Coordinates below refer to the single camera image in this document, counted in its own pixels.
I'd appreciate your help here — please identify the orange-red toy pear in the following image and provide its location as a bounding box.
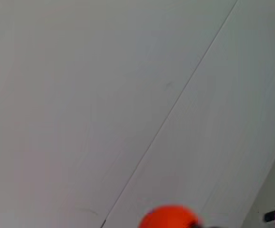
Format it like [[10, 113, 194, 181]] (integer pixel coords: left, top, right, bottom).
[[138, 205, 204, 228]]

